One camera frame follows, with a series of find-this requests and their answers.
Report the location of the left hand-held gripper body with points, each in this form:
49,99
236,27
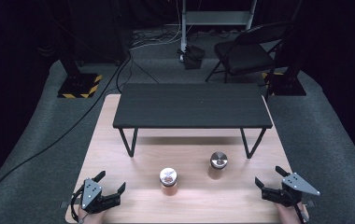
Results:
91,194

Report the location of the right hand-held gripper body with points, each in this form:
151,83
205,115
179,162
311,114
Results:
297,183

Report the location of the brown spice jar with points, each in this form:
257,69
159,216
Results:
218,161

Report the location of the red spice jar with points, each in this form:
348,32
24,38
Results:
168,179

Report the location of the person's left hand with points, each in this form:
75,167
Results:
91,218

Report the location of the person's right hand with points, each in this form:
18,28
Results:
287,214

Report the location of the black table clamp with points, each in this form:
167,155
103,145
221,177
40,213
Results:
311,204
65,205

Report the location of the black stand with striped base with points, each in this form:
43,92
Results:
287,84
77,85

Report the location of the black folding chair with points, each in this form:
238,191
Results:
244,56

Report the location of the black bag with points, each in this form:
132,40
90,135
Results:
194,57

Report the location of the dark cabinet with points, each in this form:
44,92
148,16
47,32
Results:
104,31

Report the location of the white metal frame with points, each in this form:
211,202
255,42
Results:
216,18

